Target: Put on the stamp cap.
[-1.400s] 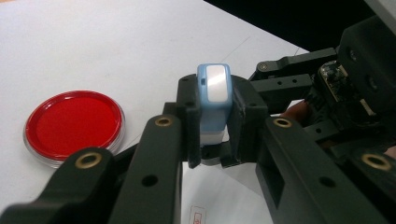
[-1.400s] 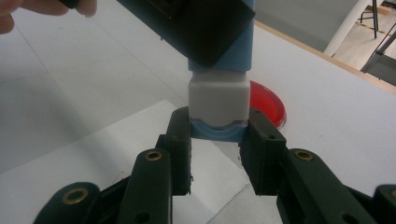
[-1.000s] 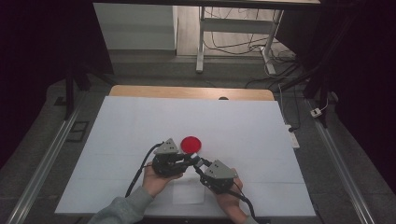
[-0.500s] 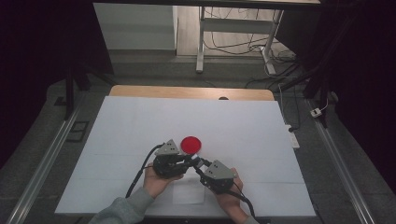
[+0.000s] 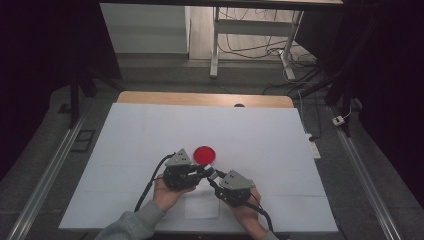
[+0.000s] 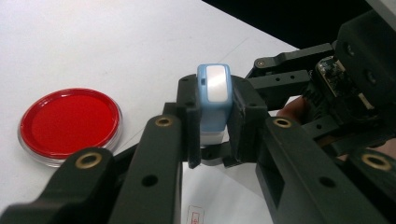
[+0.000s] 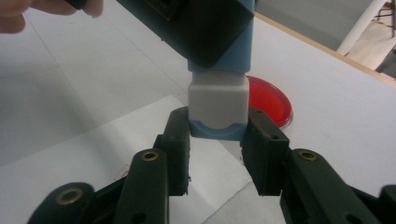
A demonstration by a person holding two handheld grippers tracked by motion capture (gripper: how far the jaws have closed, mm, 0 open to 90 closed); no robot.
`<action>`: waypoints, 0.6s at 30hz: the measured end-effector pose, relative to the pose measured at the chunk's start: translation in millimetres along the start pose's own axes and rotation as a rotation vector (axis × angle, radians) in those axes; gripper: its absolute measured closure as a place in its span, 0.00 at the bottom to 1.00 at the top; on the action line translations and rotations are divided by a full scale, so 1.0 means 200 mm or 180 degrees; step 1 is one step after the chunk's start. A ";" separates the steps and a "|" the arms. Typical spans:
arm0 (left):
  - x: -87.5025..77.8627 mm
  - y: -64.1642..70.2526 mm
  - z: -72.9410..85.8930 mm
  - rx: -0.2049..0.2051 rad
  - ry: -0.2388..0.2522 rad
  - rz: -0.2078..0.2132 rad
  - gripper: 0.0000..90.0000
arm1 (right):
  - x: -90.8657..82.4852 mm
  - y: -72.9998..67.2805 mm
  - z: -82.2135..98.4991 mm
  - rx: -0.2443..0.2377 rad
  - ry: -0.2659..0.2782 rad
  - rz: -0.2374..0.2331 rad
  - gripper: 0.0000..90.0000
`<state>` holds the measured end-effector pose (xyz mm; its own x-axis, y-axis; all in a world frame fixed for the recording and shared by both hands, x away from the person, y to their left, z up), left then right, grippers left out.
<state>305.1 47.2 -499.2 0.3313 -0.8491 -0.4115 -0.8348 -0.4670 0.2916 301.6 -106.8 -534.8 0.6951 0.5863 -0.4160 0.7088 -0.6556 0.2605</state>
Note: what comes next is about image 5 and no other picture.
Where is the tangle of floor cables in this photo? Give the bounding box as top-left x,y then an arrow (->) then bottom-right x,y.
217,7 -> 324,142

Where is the white power strip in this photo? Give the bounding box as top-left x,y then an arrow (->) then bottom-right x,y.
304,133 -> 322,160

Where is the aluminium floor rail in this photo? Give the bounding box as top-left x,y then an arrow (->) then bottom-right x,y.
5,109 -> 88,240
327,105 -> 405,240

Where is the person's left hand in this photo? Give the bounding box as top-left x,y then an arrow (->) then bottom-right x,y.
152,181 -> 197,214

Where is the white cabinet panel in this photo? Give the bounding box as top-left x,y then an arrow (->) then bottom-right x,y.
99,3 -> 191,55

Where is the black metal stand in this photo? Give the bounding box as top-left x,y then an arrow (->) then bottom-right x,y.
67,64 -> 125,130
295,64 -> 355,138

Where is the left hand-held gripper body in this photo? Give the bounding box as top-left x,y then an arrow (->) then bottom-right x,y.
162,148 -> 202,192

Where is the white paper sheet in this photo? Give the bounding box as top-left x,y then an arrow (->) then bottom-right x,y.
184,184 -> 221,220

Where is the round red ink pad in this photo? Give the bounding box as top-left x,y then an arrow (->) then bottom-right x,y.
193,145 -> 217,166

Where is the person's right hand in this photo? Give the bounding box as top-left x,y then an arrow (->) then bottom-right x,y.
229,187 -> 268,240

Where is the large white table cover board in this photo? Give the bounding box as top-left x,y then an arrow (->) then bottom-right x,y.
58,102 -> 339,234

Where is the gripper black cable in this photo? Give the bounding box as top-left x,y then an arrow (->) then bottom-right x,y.
244,192 -> 275,233
133,152 -> 177,213

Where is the white desk frame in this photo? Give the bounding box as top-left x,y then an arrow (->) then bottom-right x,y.
209,6 -> 305,81

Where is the wooden table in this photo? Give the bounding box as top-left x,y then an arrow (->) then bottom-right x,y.
116,90 -> 295,109

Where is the black floor frame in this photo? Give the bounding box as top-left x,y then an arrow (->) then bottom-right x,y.
70,129 -> 97,154

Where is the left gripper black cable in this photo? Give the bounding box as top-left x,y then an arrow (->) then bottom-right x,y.
133,152 -> 177,213

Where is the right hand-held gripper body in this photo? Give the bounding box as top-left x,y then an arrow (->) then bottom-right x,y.
213,169 -> 257,208

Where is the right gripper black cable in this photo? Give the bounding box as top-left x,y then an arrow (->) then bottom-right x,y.
244,192 -> 275,233

